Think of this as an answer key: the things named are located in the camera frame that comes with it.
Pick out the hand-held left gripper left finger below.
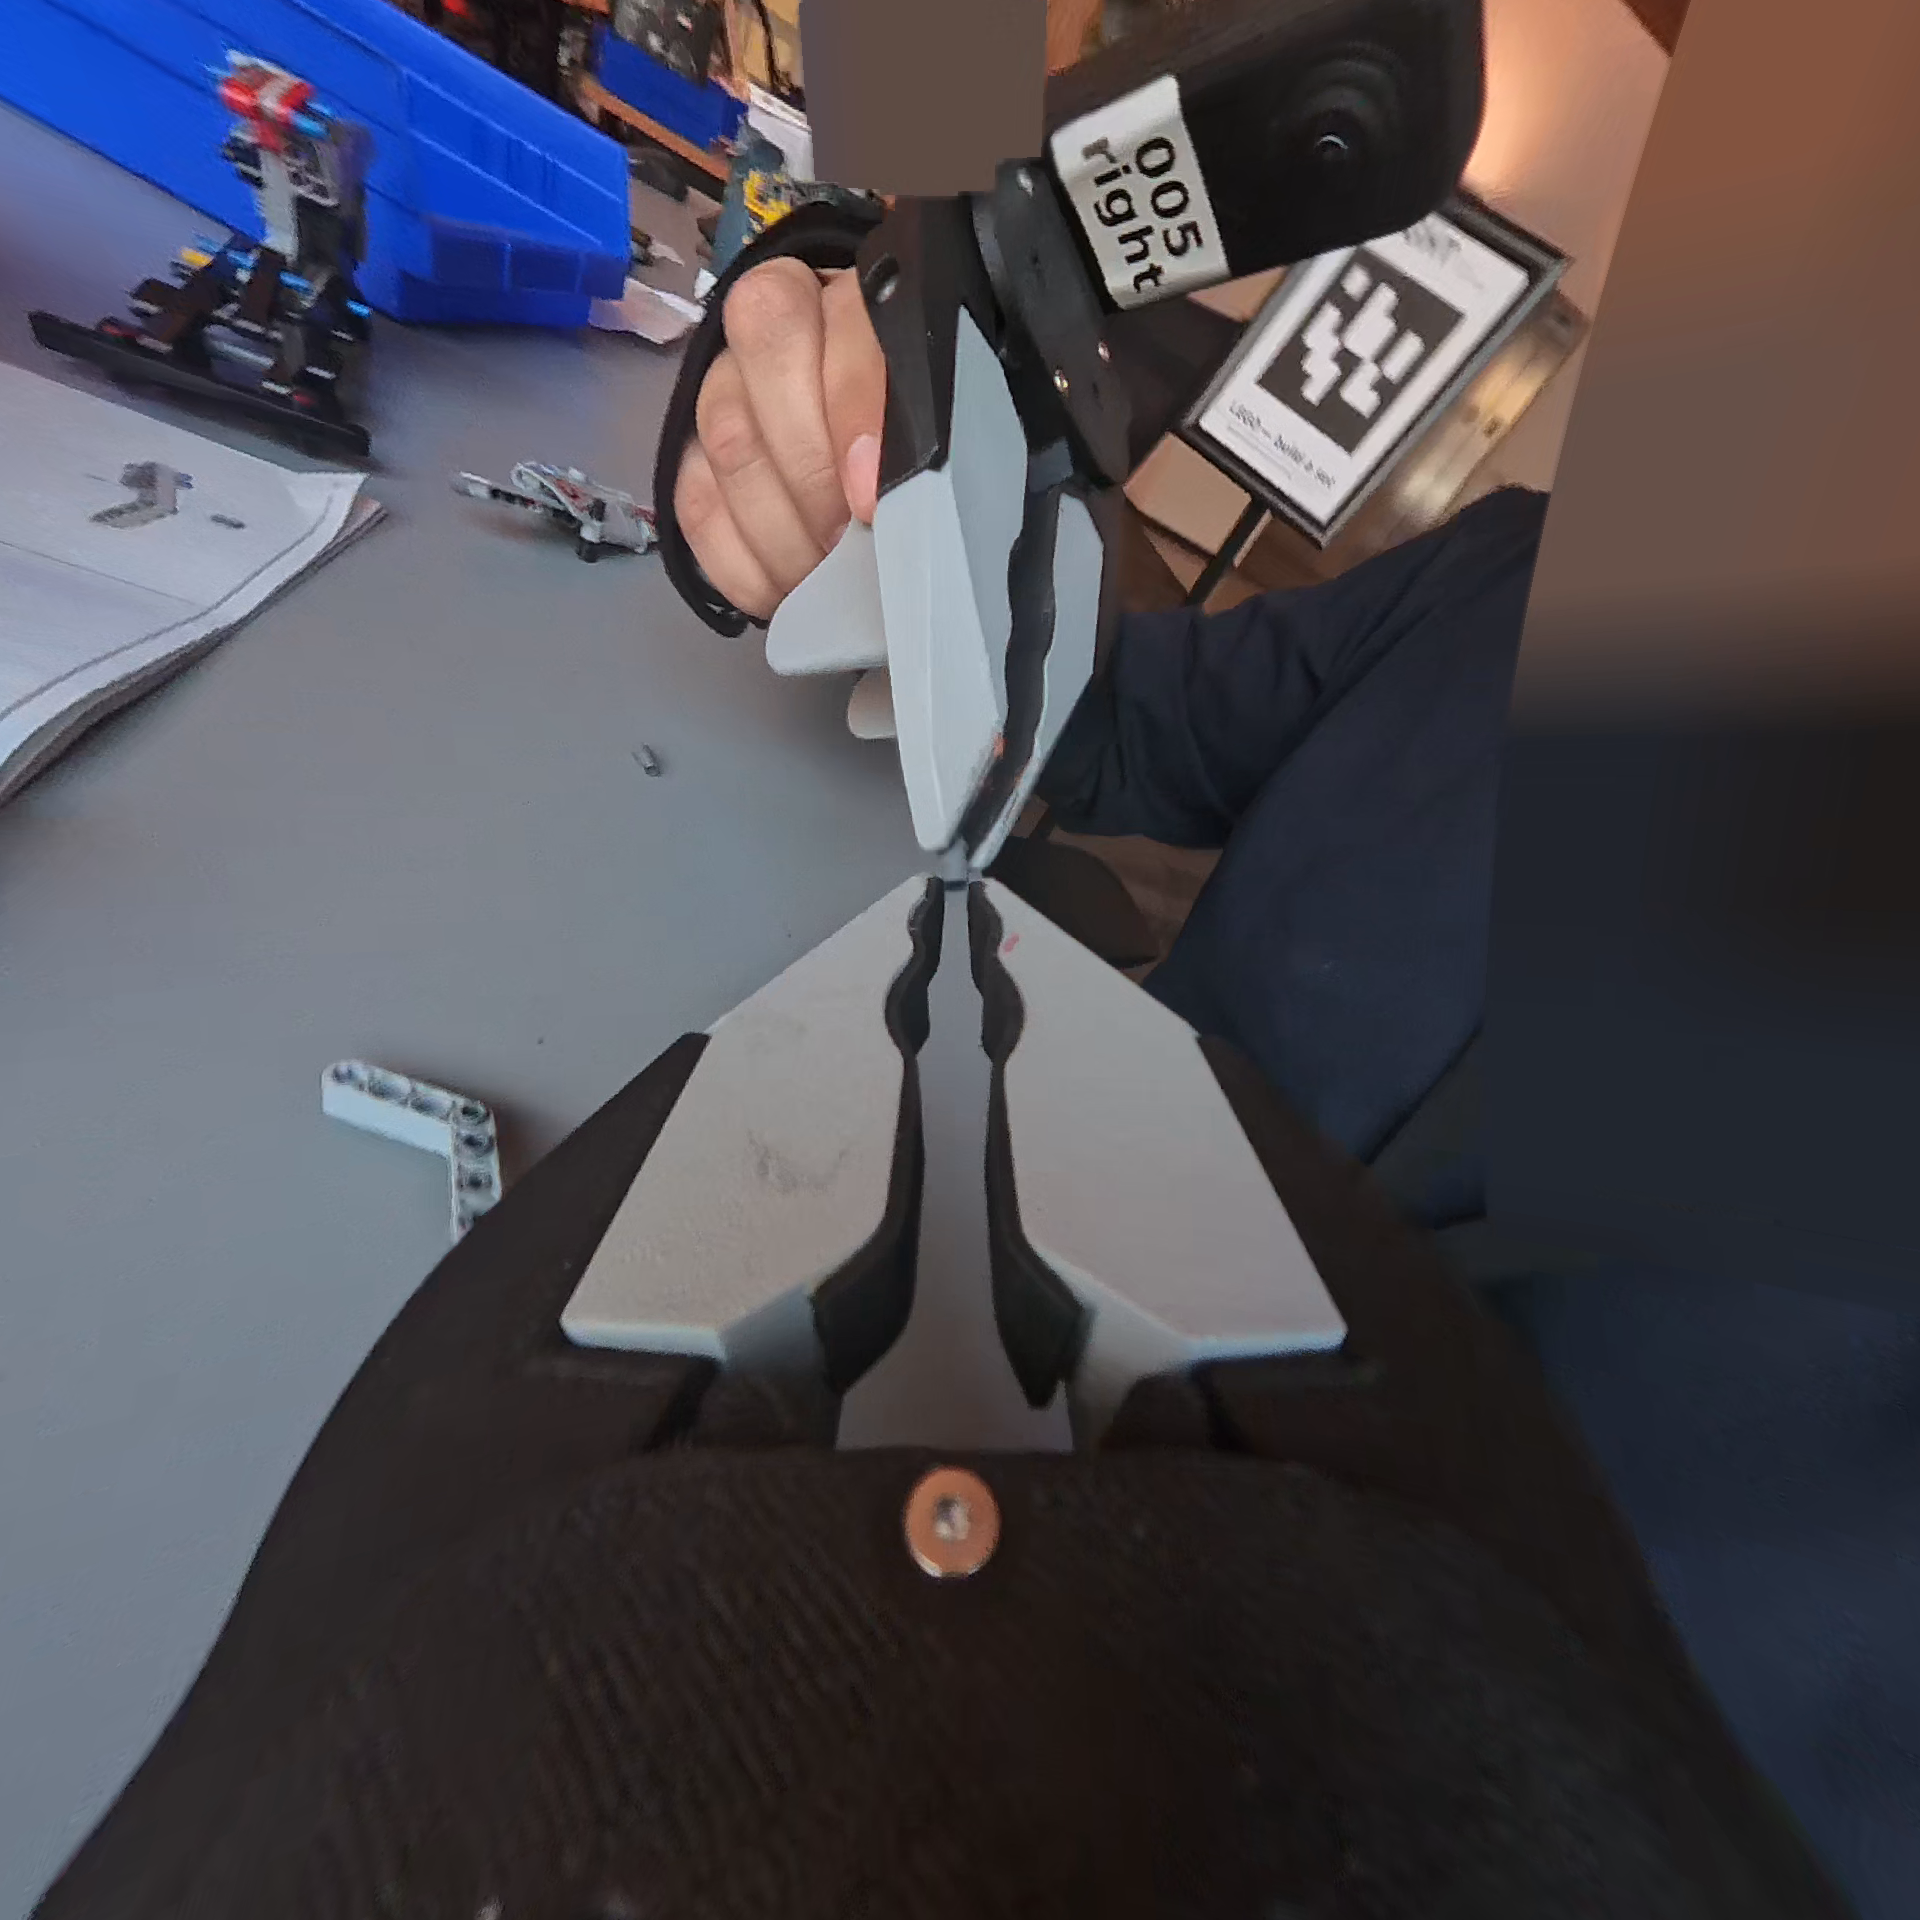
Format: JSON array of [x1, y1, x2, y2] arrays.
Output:
[[559, 873, 946, 1401]]

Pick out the grey angled lego beam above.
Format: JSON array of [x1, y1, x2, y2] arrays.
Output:
[[319, 1061, 506, 1248]]

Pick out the black red lego model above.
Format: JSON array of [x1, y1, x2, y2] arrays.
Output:
[[29, 52, 375, 459]]

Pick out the black-framed marker sign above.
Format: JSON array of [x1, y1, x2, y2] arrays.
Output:
[[1179, 192, 1574, 608]]

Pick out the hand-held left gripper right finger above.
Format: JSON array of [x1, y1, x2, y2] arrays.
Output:
[[964, 879, 1349, 1454]]

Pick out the person's right forearm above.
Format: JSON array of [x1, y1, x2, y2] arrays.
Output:
[[1035, 487, 1555, 841]]

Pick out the person's dark trousers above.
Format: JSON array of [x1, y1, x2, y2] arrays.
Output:
[[1140, 832, 1509, 1224]]

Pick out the person's right hand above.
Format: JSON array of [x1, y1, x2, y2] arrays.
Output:
[[679, 262, 894, 623]]

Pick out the small grey lego assembly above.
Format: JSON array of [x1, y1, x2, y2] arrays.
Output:
[[450, 456, 662, 567]]

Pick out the blue plastic bin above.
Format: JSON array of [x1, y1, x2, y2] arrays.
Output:
[[0, 0, 634, 327]]

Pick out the small blue storage bin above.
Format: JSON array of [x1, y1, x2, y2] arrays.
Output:
[[597, 28, 748, 147]]

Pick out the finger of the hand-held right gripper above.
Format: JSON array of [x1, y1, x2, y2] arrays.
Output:
[[959, 483, 1109, 876], [874, 307, 1039, 862]]

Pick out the white paper sheets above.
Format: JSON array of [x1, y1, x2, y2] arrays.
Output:
[[589, 277, 706, 350]]

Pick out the lego instruction booklet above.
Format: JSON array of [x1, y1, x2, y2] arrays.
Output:
[[0, 358, 387, 804]]

